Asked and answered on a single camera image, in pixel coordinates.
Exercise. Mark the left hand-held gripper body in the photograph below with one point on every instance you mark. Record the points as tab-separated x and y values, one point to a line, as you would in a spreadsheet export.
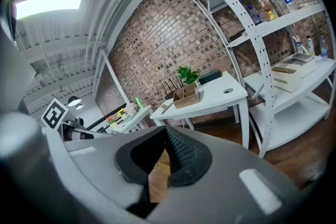
53	114

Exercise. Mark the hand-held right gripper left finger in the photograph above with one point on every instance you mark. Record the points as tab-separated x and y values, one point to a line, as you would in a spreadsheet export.
99	165

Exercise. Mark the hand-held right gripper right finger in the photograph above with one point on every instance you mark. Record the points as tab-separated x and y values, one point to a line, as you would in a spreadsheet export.
218	191

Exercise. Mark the small grey tool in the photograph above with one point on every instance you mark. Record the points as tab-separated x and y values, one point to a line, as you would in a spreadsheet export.
166	108

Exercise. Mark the wooden compartment container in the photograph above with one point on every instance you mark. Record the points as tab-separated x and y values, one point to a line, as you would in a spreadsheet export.
185	101

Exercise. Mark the black pendant lamp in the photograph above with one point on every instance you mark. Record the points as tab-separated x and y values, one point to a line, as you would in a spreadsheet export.
79	106
74	101

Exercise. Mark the pink flower pot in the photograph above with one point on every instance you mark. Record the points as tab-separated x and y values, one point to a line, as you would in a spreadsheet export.
110	120

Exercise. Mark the yellow flower pot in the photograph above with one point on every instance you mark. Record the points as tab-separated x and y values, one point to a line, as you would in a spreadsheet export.
121	112

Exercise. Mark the white side table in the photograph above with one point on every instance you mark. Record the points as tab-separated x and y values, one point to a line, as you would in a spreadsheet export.
134	119

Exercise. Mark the white flower pot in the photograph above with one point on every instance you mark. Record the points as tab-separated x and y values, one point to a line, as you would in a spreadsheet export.
131	109

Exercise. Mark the green bottle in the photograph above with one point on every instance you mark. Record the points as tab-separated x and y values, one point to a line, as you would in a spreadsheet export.
138	103

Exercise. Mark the white desk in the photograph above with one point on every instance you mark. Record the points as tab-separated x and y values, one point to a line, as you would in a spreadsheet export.
218	99

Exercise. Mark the black router with antennas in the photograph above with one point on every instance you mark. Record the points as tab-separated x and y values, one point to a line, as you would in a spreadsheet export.
172	91

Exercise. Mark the ceiling light panel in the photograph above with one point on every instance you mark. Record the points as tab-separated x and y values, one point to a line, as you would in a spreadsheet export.
48	5

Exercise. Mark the black rectangular box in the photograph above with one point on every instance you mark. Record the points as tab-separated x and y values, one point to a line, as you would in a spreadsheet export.
210	76

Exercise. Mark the green potted plant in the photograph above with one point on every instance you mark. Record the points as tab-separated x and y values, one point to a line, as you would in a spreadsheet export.
187	75

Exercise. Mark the white metal shelf rack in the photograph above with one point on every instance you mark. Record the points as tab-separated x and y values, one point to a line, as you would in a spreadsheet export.
265	65

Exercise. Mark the white plastic storage box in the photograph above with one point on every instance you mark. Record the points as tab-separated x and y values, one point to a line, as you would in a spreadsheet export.
291	74

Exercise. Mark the white digital scale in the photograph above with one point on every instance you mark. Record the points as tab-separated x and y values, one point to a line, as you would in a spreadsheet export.
303	57

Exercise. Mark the black-capped white bottle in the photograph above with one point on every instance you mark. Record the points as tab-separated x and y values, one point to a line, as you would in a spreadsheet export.
309	46

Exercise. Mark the slim clear water bottle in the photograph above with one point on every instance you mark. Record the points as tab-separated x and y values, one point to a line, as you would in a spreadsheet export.
323	48

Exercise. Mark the small blue-label bottle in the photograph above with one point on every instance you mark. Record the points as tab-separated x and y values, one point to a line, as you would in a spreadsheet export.
254	15

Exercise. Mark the yellow-capped clear bottle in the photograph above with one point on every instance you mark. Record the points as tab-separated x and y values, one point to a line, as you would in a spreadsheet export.
265	6

